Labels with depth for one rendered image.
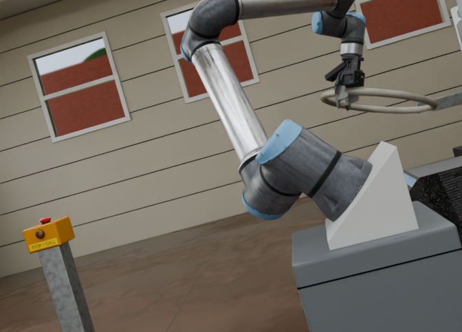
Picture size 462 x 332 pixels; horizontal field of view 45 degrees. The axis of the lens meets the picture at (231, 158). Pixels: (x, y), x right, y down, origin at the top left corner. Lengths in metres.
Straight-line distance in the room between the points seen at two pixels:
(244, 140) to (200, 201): 7.07
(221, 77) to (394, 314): 0.89
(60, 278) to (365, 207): 1.06
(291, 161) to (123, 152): 7.56
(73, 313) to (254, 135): 0.85
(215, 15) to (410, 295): 1.03
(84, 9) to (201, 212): 3.67
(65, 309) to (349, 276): 1.01
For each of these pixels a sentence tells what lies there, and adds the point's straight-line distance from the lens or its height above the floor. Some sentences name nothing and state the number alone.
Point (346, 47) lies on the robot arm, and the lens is 2.29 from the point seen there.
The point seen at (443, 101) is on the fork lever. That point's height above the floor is 1.09.
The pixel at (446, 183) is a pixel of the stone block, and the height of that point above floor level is 0.76.
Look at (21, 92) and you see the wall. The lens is 9.58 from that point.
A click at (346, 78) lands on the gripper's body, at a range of 2.28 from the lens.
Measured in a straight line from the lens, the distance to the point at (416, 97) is 2.30.
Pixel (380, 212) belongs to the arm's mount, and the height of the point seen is 0.91.
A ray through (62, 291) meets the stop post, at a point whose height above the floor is 0.85.
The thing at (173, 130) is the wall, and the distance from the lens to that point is 8.73.
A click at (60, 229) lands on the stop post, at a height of 1.05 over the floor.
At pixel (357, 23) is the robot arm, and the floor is 1.48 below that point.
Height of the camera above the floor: 1.19
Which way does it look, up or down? 2 degrees down
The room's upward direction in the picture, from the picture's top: 16 degrees counter-clockwise
